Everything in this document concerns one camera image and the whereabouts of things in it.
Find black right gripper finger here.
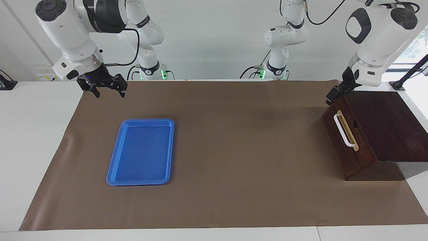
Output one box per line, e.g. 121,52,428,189
81,86,101,99
111,75,128,98

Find white drawer handle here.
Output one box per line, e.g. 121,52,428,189
333,113,356,148

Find black clamp stand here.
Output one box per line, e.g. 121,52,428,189
389,54,428,91

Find dark wooden cabinet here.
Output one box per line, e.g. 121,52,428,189
322,91,428,181

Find bright window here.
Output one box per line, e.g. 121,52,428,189
388,26,428,83

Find blue plastic tray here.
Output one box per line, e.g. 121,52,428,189
106,118,175,186

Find brown table mat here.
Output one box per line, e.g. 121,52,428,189
19,80,428,231

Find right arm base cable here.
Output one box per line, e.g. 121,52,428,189
126,64,141,81

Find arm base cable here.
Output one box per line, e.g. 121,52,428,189
239,50,272,80
126,64,141,81

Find right arm gripper cable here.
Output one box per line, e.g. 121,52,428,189
100,28,140,67

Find light wooden handle plate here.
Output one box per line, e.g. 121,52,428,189
336,109,360,152

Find white wall socket box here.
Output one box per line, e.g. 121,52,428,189
36,65,67,82

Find black desk mount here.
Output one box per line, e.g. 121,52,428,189
0,69,18,91

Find left arm base cable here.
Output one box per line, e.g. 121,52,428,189
239,50,272,80

